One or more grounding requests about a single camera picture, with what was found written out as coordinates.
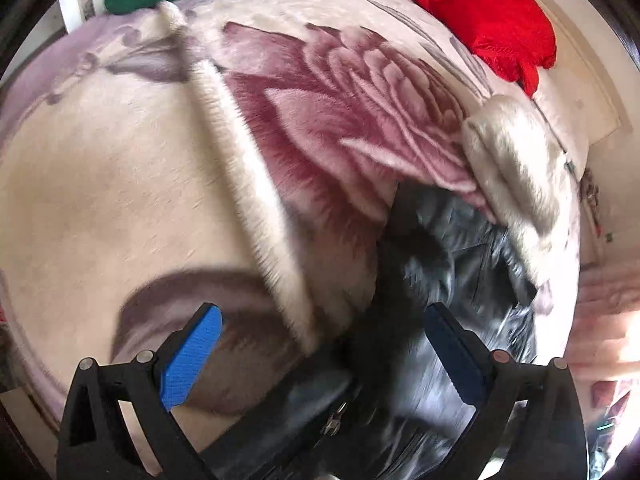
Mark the black leather jacket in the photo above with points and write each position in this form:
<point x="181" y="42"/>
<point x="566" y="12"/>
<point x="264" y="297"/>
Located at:
<point x="445" y="260"/>

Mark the white pillow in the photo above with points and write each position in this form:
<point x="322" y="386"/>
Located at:
<point x="560" y="115"/>

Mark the pink patterned curtain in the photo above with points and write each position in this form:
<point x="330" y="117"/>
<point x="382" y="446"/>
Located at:
<point x="605" y="310"/>

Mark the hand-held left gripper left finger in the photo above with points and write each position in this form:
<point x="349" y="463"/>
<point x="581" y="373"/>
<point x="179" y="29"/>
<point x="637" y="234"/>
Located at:
<point x="192" y="355"/>

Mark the red knitted garment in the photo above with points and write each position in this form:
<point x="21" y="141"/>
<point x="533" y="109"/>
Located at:
<point x="475" y="10"/>

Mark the floral plush blanket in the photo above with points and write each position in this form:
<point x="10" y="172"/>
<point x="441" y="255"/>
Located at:
<point x="100" y="185"/>

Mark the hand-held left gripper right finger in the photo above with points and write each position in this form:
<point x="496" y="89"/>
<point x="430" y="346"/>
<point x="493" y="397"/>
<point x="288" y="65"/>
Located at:
<point x="462" y="360"/>

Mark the white nightstand with stickers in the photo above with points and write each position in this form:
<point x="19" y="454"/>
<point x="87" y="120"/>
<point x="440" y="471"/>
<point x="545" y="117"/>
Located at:
<point x="594" y="200"/>

